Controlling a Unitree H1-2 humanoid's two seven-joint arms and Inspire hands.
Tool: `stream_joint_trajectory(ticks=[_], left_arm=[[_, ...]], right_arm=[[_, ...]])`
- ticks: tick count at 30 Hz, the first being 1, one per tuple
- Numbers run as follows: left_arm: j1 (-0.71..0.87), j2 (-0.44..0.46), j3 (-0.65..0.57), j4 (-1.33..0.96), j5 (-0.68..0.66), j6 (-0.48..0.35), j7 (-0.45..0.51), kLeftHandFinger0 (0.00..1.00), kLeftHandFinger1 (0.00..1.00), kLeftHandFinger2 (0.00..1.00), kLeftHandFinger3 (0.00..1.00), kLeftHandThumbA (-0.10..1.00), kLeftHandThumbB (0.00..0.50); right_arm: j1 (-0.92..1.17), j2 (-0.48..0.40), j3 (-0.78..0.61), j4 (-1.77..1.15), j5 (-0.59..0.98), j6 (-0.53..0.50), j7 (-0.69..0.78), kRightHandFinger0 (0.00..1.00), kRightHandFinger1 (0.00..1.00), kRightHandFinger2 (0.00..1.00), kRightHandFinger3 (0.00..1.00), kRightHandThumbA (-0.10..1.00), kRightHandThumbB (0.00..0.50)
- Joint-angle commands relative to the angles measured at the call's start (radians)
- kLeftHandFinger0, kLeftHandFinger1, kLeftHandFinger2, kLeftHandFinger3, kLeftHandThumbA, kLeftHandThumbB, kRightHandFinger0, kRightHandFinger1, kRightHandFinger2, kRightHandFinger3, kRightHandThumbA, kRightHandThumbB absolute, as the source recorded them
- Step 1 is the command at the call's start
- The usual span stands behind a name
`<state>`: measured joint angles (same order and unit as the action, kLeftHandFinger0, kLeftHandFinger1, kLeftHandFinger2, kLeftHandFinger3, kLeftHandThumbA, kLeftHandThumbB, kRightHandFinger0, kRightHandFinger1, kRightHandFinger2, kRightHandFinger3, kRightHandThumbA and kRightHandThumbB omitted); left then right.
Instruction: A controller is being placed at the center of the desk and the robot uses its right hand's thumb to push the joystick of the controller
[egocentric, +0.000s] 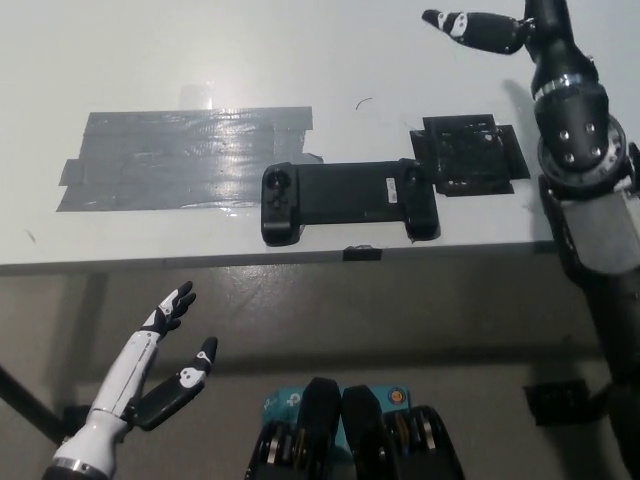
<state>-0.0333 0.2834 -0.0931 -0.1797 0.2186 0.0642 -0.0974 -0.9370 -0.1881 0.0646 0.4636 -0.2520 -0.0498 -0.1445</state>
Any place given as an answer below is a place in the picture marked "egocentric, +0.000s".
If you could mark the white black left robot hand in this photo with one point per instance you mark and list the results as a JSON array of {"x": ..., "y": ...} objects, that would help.
[{"x": 125, "y": 385}]

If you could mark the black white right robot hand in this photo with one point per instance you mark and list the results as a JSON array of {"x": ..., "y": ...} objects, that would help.
[{"x": 555, "y": 50}]

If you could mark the black game controller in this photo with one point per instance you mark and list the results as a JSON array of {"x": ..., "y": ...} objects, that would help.
[{"x": 345, "y": 192}]

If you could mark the black diagonal table brace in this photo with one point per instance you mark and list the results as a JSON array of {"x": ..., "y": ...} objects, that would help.
[{"x": 25, "y": 400}]

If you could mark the square black tape patch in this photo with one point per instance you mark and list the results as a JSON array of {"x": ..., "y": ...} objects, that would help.
[{"x": 465, "y": 155}]

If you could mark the teal box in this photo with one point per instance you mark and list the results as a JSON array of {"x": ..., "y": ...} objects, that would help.
[{"x": 280, "y": 402}]

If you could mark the large grey tape patch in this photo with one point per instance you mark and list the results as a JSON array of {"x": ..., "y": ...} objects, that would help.
[{"x": 175, "y": 165}]

